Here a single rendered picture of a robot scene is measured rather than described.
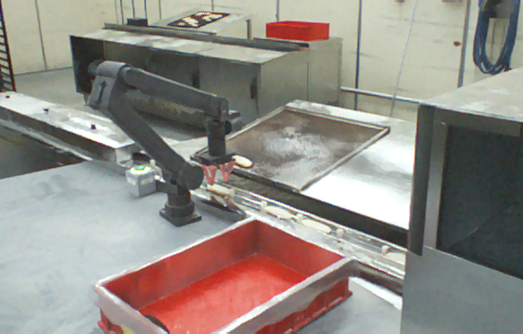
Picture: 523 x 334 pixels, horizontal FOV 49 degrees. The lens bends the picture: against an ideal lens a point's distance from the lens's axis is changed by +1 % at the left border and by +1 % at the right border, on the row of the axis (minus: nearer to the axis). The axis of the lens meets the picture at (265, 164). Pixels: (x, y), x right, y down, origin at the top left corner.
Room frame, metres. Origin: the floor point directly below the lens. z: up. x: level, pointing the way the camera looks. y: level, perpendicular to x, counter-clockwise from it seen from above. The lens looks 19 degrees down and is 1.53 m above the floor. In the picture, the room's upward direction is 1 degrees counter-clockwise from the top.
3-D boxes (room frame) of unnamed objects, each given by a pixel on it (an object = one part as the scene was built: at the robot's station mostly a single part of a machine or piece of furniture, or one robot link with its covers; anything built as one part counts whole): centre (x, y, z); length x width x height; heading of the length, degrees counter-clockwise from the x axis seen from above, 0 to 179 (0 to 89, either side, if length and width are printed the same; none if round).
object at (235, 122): (1.73, 0.13, 1.09); 0.11 x 0.09 x 0.12; 142
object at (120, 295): (1.06, 0.08, 0.88); 0.49 x 0.34 x 0.10; 134
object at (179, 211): (1.56, 0.26, 0.86); 0.12 x 0.09 x 0.08; 36
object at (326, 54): (5.48, -0.32, 0.44); 0.70 x 0.55 x 0.87; 46
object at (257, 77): (5.89, 0.68, 0.51); 3.00 x 1.26 x 1.03; 46
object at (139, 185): (1.77, 0.41, 0.84); 0.08 x 0.08 x 0.11; 46
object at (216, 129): (1.70, 0.15, 1.05); 0.07 x 0.06 x 0.07; 142
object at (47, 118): (2.44, 0.93, 0.89); 1.25 x 0.18 x 0.09; 46
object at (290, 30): (5.48, -0.32, 0.94); 0.51 x 0.36 x 0.13; 50
